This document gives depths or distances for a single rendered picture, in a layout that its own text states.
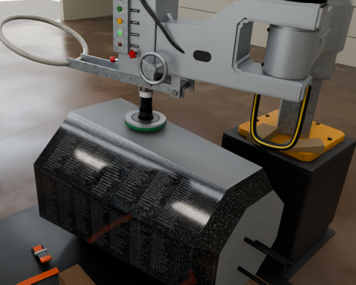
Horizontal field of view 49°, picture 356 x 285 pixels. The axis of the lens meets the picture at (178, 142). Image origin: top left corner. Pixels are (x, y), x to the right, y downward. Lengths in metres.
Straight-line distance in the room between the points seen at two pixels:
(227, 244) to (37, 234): 1.47
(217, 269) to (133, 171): 0.58
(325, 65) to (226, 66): 0.72
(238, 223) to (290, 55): 0.69
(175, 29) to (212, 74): 0.25
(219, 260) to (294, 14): 0.98
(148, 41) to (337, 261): 1.84
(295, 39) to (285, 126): 0.89
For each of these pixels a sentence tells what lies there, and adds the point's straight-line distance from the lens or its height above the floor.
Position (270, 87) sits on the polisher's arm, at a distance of 1.60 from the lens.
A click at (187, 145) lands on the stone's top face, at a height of 0.87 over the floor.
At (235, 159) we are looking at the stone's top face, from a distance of 1.81.
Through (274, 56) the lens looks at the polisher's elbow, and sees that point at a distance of 1.59.
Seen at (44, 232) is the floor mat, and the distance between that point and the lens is 2.73.
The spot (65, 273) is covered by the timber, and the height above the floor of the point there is 0.14.
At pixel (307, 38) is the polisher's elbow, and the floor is 1.45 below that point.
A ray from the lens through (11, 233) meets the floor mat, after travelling 2.77.
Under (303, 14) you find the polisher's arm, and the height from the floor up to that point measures 1.54.
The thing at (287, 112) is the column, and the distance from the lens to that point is 2.32.
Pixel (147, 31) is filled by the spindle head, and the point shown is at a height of 1.39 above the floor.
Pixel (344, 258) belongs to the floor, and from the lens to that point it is 2.83.
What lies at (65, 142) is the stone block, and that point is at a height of 0.75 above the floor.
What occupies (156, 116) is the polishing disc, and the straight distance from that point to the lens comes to 2.03.
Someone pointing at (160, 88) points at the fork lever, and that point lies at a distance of 1.85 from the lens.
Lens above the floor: 1.73
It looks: 27 degrees down
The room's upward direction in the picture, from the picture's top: 4 degrees clockwise
